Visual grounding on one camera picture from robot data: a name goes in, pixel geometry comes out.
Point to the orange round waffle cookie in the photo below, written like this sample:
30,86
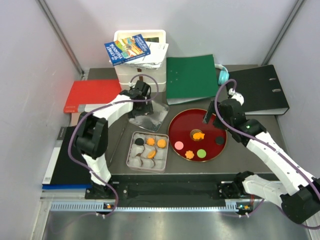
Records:
161,143

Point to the orange flower cookie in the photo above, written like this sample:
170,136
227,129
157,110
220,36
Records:
189,154
150,141

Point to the green binder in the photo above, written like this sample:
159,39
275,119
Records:
190,79

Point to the green round cookie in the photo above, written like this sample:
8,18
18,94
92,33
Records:
201,153

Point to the red round tray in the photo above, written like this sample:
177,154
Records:
184,122

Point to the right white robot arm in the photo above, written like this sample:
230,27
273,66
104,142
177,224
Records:
297,193

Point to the white spiral notebook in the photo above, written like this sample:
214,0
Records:
152,61

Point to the pink round cookie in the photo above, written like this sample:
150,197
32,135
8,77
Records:
178,145

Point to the cookie tin with paper cups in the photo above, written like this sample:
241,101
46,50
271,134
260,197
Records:
137,155

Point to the teal headphones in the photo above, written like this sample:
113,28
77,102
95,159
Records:
223,74

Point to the blue paperback book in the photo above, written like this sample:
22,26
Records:
127,49

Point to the white slotted cable duct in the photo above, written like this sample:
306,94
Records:
96,206

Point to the black book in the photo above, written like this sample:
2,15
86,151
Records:
61,170

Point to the silver tin lid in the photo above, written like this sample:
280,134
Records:
152,122

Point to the black lever arch binder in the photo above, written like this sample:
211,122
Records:
262,91

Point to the metal tongs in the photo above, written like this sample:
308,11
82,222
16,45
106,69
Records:
115,133

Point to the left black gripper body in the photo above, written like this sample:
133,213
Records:
144,109

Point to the black round cookie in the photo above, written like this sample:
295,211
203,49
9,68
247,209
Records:
219,140
139,141

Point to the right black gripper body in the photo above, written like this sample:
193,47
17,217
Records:
219,108

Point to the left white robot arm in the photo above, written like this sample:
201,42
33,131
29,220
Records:
91,137

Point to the red binder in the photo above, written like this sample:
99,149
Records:
87,95

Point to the orange fish cookie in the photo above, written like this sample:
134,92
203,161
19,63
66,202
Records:
198,136

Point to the brown cardboard folder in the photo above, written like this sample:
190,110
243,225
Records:
74,119

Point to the brown cupcake liner cookie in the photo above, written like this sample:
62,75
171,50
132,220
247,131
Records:
194,131

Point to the white stacked drawer boxes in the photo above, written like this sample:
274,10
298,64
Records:
125,73

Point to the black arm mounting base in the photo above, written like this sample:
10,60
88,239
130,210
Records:
175,190

